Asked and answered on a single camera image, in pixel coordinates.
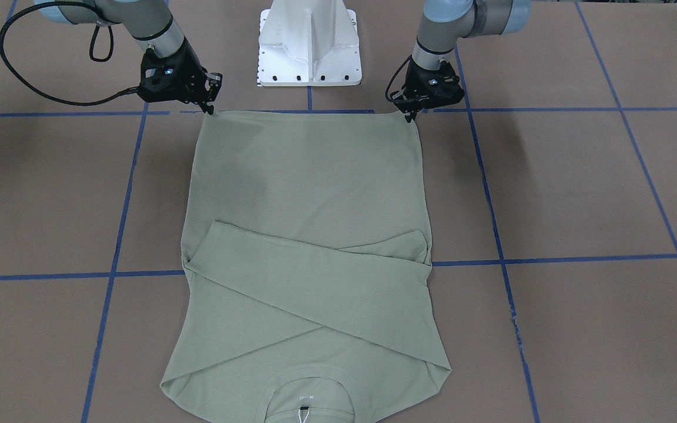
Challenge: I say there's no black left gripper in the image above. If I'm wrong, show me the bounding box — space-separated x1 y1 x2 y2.
387 57 465 123

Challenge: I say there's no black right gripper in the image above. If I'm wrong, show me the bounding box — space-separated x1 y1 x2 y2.
137 46 223 115

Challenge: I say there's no olive green long-sleeve shirt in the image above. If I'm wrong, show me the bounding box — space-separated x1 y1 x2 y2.
159 112 451 422

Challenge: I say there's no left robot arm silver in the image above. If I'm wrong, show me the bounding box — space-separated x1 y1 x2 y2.
384 1 532 123

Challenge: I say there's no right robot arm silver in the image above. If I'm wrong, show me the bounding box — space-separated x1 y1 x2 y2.
34 1 223 115

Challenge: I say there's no white central pedestal base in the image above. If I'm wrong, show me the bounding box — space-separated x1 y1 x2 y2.
256 1 363 88

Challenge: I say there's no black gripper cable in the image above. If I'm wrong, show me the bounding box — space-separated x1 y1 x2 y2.
0 1 139 108

